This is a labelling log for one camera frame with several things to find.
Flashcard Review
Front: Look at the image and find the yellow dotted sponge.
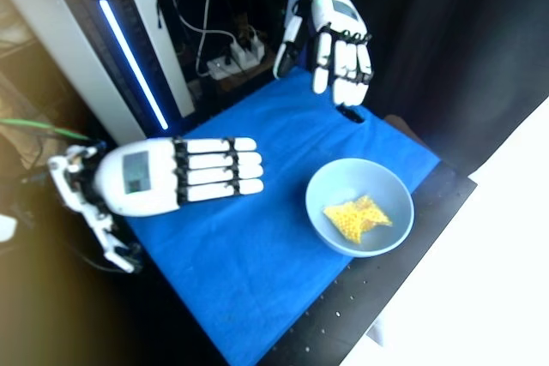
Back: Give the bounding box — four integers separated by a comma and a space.
322, 194, 394, 246

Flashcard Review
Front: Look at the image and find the blue cloth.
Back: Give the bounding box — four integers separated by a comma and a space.
124, 66, 443, 366

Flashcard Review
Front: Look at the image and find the white power strip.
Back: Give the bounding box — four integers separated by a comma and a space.
207, 56, 241, 81
229, 30, 266, 66

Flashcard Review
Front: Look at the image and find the light blue bowl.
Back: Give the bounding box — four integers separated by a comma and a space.
305, 157, 416, 259

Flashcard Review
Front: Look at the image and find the black curtain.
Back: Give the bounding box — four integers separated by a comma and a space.
351, 0, 549, 181

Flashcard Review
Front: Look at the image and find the white column blue light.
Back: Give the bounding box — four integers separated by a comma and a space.
0, 0, 196, 147

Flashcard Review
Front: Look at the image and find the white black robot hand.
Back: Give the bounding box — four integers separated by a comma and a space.
273, 0, 374, 108
92, 136, 265, 219

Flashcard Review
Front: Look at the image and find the green cable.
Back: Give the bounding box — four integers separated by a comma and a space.
0, 117, 94, 142

